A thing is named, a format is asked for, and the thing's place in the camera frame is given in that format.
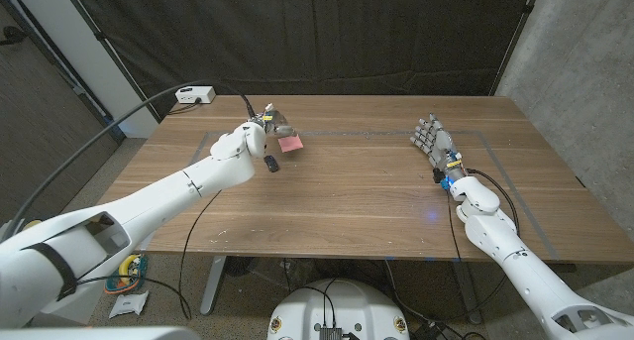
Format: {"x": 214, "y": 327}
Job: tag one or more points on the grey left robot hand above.
{"x": 278, "y": 123}

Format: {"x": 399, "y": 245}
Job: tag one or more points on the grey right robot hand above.
{"x": 438, "y": 142}

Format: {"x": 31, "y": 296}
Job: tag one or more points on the pink sticky note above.
{"x": 291, "y": 144}

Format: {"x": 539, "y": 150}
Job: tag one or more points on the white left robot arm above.
{"x": 148, "y": 201}

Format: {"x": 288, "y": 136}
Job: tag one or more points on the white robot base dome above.
{"x": 342, "y": 310}

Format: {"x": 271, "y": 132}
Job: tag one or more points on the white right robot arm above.
{"x": 525, "y": 265}

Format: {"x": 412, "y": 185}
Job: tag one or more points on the black toy car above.
{"x": 271, "y": 163}

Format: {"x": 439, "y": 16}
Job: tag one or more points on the white power box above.
{"x": 195, "y": 94}

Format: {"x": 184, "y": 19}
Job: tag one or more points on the black backdrop curtain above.
{"x": 307, "y": 33}

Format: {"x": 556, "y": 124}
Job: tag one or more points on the black backdrop stand pole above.
{"x": 515, "y": 37}
{"x": 111, "y": 52}

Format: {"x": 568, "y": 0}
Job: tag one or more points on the grey metal table leg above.
{"x": 213, "y": 285}
{"x": 465, "y": 290}

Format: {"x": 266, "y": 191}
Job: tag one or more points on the white plastic packet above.
{"x": 129, "y": 304}

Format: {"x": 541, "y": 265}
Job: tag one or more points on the yellow black foot pedal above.
{"x": 31, "y": 224}

